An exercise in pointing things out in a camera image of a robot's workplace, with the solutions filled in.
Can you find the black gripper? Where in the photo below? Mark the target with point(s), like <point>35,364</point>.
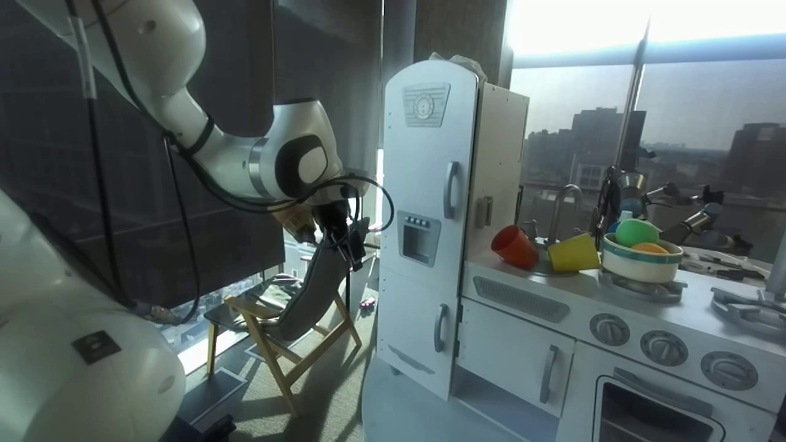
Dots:
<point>338,224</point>

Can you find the tall white fridge cabinet door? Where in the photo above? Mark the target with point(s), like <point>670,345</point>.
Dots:
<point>425,180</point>

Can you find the short white fridge cabinet door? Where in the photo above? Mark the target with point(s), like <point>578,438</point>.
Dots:
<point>408,334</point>

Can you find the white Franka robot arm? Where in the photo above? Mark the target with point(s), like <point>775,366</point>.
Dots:
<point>65,359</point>

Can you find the white under-counter cabinet door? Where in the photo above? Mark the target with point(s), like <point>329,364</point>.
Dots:
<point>507,352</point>

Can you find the wooden folding deck chair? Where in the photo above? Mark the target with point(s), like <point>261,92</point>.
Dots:
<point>309,298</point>

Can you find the red toy cup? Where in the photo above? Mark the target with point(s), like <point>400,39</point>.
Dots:
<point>513,246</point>

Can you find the white toy kitchen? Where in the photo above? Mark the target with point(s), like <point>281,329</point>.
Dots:
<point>500,137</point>

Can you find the dark roller window blind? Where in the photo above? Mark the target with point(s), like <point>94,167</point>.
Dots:
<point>139,235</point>

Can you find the black floor box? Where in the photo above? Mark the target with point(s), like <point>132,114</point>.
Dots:
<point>210,405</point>

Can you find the yellow toy cup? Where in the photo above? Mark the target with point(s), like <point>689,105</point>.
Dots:
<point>575,254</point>

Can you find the grey oven knob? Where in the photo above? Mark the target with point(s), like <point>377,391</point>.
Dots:
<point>728,369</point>
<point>609,329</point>
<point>664,346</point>

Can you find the blue toy bottle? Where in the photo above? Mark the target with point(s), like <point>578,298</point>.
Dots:
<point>629,210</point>

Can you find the green toy item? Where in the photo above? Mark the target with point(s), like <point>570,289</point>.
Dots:
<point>635,232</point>

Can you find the white toy oven door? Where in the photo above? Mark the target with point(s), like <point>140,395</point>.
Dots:
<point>584,394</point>

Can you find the white bowl with green rim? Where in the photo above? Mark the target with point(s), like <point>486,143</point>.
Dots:
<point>640,265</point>

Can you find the orange toy item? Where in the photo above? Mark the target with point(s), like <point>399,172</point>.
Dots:
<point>651,246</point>

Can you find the wrist camera with yellow mount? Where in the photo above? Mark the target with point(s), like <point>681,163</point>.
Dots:
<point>299,222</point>

